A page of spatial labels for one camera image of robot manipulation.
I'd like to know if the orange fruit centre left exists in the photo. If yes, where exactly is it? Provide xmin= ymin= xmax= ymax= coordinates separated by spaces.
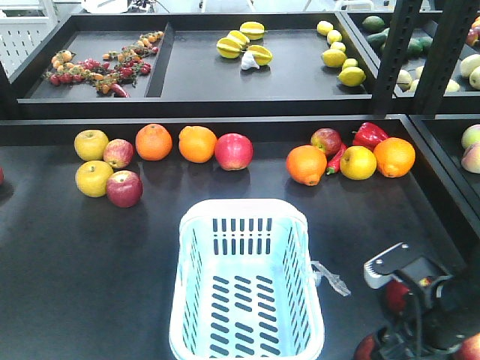
xmin=135 ymin=124 xmax=173 ymax=161

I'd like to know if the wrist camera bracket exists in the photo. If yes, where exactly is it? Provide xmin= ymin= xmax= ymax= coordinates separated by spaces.
xmin=363 ymin=242 xmax=419 ymax=290

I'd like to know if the yellow apple rear left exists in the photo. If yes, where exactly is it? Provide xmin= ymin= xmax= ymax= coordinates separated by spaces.
xmin=73 ymin=129 xmax=109 ymax=161

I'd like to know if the red apple bottom right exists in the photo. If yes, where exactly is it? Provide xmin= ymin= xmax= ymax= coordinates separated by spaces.
xmin=452 ymin=333 xmax=480 ymax=360

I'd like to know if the red bell pepper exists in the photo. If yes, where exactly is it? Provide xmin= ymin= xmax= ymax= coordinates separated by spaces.
xmin=352 ymin=122 xmax=389 ymax=151

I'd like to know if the clear plastic tag strip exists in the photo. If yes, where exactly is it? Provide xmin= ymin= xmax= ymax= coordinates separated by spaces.
xmin=310 ymin=260 xmax=351 ymax=297

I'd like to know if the dark red mango apple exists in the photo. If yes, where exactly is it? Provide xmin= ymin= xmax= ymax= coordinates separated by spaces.
xmin=310 ymin=127 xmax=342 ymax=158

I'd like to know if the pale peach rear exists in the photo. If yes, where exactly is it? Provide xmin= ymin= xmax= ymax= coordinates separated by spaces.
xmin=460 ymin=124 xmax=480 ymax=149

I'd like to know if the orange fruit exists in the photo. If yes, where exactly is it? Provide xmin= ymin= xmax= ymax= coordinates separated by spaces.
xmin=178 ymin=125 xmax=218 ymax=164
xmin=286 ymin=145 xmax=327 ymax=186
xmin=373 ymin=137 xmax=416 ymax=178
xmin=135 ymin=124 xmax=173 ymax=161

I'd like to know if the yellow apple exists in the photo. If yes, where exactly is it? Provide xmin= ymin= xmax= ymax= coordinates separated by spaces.
xmin=340 ymin=145 xmax=377 ymax=181
xmin=73 ymin=129 xmax=109 ymax=161
xmin=75 ymin=160 xmax=113 ymax=198

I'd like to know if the red apple front left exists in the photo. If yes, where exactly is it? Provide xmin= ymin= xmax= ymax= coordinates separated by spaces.
xmin=106 ymin=170 xmax=143 ymax=209

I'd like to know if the white garlic bulb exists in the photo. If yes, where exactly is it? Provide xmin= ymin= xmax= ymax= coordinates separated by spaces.
xmin=241 ymin=51 xmax=260 ymax=71

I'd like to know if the light blue plastic basket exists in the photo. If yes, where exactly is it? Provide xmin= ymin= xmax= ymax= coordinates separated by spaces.
xmin=169 ymin=199 xmax=325 ymax=359

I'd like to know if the pale peach front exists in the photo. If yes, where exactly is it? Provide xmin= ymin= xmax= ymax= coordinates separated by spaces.
xmin=460 ymin=142 xmax=480 ymax=174

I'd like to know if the pink red apple centre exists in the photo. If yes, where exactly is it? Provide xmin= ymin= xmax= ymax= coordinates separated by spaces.
xmin=214 ymin=133 xmax=254 ymax=171

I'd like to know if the cherry tomato vine pile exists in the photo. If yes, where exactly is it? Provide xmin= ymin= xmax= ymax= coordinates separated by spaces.
xmin=42 ymin=31 xmax=164 ymax=98

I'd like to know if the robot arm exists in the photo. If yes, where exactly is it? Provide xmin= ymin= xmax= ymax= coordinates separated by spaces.
xmin=367 ymin=255 xmax=479 ymax=359

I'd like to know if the red chili pepper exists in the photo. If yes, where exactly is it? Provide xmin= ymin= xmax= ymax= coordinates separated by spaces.
xmin=325 ymin=142 xmax=347 ymax=176

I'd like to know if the orange fruit right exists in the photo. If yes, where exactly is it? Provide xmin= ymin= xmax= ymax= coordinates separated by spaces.
xmin=373 ymin=137 xmax=416 ymax=178

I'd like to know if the red apple bottom centre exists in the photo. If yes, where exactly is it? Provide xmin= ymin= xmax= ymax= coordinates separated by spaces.
xmin=352 ymin=334 xmax=375 ymax=360

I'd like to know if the pale peach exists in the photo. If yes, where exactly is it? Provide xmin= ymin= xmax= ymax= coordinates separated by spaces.
xmin=460 ymin=142 xmax=480 ymax=174
xmin=460 ymin=124 xmax=480 ymax=149

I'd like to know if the black wooden produce stand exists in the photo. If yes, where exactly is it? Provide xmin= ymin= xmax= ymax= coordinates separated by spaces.
xmin=1 ymin=13 xmax=479 ymax=359

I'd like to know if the pink apple rear left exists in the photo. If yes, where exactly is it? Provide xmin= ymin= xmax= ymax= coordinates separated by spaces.
xmin=103 ymin=139 xmax=134 ymax=170

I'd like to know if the black upright post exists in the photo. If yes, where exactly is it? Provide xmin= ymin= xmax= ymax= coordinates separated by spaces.
xmin=373 ymin=0 xmax=479 ymax=116

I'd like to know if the yellow apple front left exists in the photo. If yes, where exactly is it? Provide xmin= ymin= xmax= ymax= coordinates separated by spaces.
xmin=75 ymin=160 xmax=113 ymax=198

